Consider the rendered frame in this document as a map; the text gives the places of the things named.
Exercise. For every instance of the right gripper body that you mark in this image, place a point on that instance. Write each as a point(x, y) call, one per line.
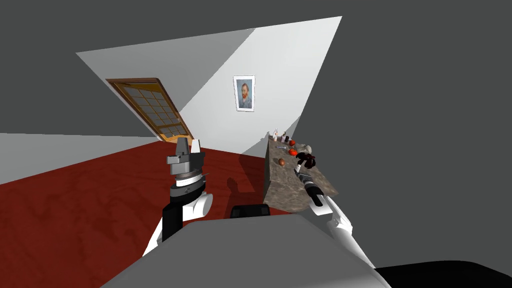
point(307, 160)

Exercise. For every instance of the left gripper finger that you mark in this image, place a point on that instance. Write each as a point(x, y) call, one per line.
point(182, 147)
point(196, 146)

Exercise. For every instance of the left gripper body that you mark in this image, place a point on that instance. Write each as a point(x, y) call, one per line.
point(188, 164)

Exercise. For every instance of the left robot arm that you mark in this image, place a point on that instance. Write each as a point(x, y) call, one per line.
point(174, 222)

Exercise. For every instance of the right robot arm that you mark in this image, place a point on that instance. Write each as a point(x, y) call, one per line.
point(340, 226)

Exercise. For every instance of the grey crumpled lump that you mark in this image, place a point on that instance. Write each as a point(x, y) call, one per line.
point(304, 148)

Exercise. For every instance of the orange red tomato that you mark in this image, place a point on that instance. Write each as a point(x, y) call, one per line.
point(293, 152)

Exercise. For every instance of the brown egg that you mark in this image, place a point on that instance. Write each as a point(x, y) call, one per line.
point(281, 162)

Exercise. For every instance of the silver utensil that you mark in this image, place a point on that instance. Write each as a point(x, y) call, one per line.
point(280, 147)

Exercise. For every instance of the dark bottle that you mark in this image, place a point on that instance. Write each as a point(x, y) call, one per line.
point(284, 137)

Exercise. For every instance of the white bottle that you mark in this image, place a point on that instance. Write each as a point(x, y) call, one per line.
point(275, 135)

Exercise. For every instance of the wooden framed window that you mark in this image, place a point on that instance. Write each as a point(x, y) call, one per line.
point(154, 108)

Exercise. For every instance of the framed portrait painting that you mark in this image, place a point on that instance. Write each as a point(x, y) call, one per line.
point(244, 93)

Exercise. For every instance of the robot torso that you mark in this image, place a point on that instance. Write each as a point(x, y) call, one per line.
point(248, 256)

